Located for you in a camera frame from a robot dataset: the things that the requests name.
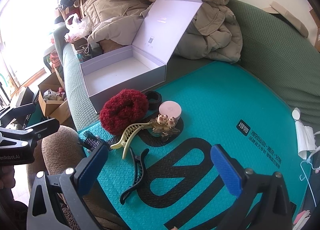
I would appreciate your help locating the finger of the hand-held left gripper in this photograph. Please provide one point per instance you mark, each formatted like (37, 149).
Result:
(42, 126)
(22, 110)

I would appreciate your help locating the cream hair claw clip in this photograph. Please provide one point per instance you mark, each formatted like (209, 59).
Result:
(127, 132)

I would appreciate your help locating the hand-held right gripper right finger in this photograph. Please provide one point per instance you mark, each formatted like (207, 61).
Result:
(226, 170)

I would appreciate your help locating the black and teal carton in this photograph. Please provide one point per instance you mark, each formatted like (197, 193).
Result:
(23, 95)

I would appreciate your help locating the green sofa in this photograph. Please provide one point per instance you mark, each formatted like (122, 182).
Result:
(270, 57)

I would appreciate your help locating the brown knitted cloth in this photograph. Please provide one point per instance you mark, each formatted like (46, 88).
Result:
(112, 44)

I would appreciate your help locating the teal bubble mailer mat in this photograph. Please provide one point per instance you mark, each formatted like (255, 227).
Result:
(212, 100)

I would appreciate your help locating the pink round compact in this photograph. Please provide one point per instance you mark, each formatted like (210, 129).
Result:
(170, 108)

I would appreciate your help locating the red printed bag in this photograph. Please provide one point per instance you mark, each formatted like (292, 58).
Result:
(55, 59)

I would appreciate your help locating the black hair clip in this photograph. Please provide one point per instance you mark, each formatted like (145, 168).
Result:
(137, 170)

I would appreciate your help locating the gold cat hair clip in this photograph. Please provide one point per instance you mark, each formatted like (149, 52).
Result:
(165, 121)

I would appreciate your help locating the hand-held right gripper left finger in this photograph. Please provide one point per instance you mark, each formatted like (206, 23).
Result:
(92, 162)

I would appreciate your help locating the glass jar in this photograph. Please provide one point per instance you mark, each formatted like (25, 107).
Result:
(81, 54)

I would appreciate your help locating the flat cardboard piece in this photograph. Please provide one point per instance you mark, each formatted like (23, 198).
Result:
(290, 17)

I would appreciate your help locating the white gift box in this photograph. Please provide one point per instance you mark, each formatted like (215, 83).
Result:
(112, 74)

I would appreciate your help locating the white tube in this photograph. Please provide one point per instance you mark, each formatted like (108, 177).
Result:
(296, 114)

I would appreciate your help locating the black checked scrunchie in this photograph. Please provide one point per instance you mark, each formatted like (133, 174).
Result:
(86, 136)

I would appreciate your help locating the black elastic hair band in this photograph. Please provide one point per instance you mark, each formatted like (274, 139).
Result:
(152, 105)

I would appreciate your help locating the pink plastic item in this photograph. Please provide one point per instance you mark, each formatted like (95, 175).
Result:
(301, 220)

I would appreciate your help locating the open cardboard box with clutter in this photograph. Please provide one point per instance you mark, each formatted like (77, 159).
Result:
(53, 108)

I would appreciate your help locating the white plastic bag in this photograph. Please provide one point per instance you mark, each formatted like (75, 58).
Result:
(75, 29)

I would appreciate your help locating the white tissue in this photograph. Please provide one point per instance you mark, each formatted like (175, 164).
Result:
(305, 137)

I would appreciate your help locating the beige puffer jacket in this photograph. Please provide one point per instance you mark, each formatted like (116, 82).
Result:
(112, 14)

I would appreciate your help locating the red fuzzy scrunchie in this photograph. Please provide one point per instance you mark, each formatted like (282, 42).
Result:
(120, 112)

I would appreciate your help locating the brown fuzzy stool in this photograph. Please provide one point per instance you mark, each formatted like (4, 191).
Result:
(57, 140)

